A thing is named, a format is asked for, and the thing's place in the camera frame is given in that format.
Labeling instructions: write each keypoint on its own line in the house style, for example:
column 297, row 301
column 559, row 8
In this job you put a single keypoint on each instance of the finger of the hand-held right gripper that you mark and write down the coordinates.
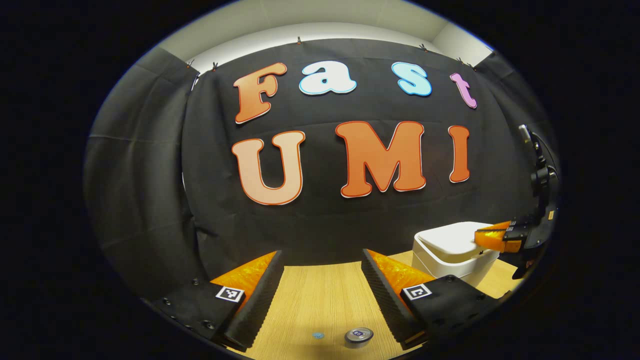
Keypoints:
column 495, row 237

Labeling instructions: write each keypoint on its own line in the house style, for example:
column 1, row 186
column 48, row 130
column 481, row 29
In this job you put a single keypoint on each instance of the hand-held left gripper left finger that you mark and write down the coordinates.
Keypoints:
column 260, row 300

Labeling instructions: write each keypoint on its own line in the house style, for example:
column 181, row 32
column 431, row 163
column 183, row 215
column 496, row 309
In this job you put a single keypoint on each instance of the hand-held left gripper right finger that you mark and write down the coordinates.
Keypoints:
column 387, row 295

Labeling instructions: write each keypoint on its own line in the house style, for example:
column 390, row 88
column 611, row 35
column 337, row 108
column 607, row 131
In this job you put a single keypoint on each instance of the silver pop can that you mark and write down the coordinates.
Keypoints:
column 359, row 336

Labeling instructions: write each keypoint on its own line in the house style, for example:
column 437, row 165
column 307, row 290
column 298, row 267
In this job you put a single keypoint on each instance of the white desktop garbage bin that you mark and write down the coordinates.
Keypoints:
column 445, row 240

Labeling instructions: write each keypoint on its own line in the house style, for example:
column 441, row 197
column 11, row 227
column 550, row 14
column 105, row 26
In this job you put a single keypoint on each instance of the wooden desktop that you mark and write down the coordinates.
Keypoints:
column 320, row 295

